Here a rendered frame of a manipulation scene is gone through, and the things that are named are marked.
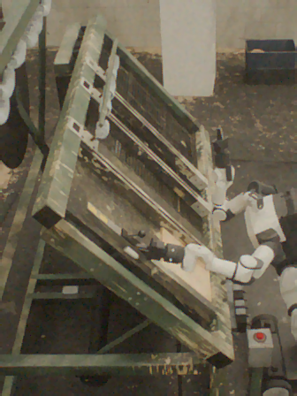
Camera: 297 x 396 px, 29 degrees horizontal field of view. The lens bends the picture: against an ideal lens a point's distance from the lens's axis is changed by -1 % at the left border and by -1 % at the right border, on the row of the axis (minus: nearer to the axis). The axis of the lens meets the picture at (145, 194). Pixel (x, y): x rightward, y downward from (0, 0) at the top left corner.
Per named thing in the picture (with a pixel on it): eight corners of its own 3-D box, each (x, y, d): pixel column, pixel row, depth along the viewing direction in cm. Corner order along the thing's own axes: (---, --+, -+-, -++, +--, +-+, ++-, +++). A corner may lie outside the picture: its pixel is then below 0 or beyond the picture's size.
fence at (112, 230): (209, 316, 305) (216, 313, 304) (80, 212, 264) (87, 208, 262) (209, 308, 309) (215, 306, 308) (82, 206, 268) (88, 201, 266)
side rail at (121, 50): (189, 136, 456) (200, 129, 451) (90, 39, 408) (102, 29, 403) (189, 131, 462) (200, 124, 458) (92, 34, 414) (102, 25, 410)
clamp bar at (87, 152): (206, 270, 332) (239, 250, 322) (54, 140, 280) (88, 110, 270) (205, 258, 340) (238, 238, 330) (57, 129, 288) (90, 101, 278)
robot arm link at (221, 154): (232, 136, 315) (234, 156, 320) (217, 134, 321) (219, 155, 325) (222, 142, 306) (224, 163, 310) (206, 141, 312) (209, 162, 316)
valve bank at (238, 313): (252, 350, 323) (255, 323, 308) (226, 351, 324) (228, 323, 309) (243, 286, 362) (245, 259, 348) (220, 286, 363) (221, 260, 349)
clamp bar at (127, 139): (202, 219, 368) (232, 200, 358) (66, 95, 317) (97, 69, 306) (201, 209, 376) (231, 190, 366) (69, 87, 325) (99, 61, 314)
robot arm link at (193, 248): (180, 264, 262) (209, 273, 261) (186, 247, 259) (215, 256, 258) (183, 257, 268) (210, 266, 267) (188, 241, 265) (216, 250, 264)
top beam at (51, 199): (48, 230, 237) (64, 218, 233) (30, 217, 233) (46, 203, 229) (97, 29, 412) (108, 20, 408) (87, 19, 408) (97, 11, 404)
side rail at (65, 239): (203, 359, 288) (220, 350, 283) (39, 237, 240) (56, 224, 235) (202, 349, 293) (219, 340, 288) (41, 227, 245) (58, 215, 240)
